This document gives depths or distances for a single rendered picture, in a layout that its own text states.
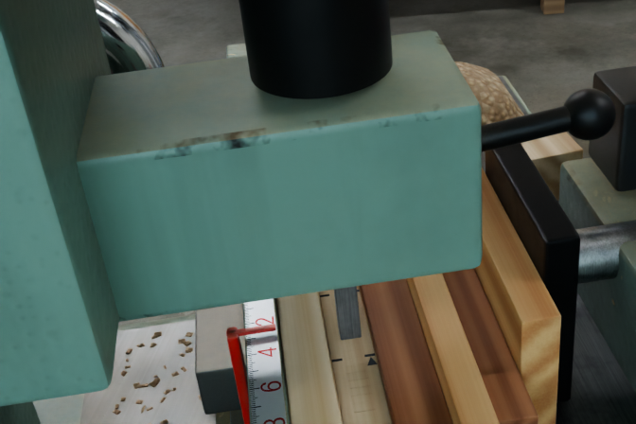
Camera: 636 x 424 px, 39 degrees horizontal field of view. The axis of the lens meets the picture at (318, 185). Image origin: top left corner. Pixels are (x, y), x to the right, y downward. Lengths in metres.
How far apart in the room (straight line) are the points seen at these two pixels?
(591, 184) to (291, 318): 0.17
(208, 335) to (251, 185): 0.26
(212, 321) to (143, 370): 0.08
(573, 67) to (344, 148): 2.57
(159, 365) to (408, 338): 0.27
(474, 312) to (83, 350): 0.18
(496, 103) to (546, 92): 2.08
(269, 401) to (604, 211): 0.19
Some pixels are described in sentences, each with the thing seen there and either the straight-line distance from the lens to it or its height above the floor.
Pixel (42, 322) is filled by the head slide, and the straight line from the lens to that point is 0.30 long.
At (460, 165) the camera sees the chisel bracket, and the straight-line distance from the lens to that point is 0.31.
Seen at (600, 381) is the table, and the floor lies 0.90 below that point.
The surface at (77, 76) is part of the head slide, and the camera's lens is 0.33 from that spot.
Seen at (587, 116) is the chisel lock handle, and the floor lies 1.04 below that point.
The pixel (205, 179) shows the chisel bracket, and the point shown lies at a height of 1.06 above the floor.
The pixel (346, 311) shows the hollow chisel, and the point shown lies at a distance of 0.38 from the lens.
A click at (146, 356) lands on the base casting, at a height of 0.80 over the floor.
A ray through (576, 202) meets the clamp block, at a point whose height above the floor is 0.95.
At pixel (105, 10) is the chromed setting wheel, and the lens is 0.44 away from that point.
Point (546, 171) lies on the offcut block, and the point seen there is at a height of 0.92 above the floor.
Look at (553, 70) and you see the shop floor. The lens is 2.84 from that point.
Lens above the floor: 1.21
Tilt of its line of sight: 32 degrees down
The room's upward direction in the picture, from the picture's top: 7 degrees counter-clockwise
